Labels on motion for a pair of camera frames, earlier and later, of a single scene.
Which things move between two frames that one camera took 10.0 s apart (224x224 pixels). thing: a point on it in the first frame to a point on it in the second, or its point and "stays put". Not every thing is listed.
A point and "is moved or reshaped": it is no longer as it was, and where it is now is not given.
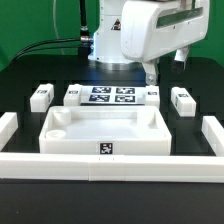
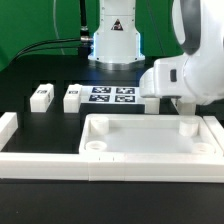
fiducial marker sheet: x=113 y=94 stays put
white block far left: x=42 y=98 stays put
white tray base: x=105 y=130 is moved or reshaped
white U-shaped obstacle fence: x=106 y=167 stays put
